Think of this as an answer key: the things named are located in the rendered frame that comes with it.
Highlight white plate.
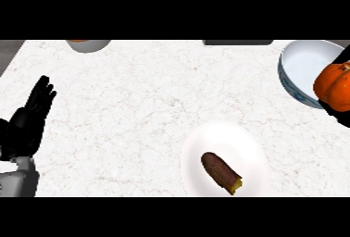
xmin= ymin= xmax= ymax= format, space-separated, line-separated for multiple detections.
xmin=181 ymin=120 xmax=271 ymax=198

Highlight grey bowl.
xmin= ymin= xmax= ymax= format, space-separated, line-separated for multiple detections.
xmin=66 ymin=39 xmax=113 ymax=54

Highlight brown sweet potato piece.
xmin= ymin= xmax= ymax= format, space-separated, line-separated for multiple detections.
xmin=200 ymin=151 xmax=244 ymax=196

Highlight white bowl with blue pattern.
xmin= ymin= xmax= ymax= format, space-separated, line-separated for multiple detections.
xmin=278 ymin=40 xmax=348 ymax=110

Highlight dark grey flat object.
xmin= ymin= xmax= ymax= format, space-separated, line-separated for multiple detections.
xmin=203 ymin=39 xmax=275 ymax=46

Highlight orange squash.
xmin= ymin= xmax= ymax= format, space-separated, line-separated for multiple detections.
xmin=314 ymin=60 xmax=350 ymax=113

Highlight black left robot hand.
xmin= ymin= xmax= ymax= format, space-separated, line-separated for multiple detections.
xmin=0 ymin=74 xmax=60 ymax=162

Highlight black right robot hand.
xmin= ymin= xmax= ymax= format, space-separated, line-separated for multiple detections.
xmin=318 ymin=44 xmax=350 ymax=129

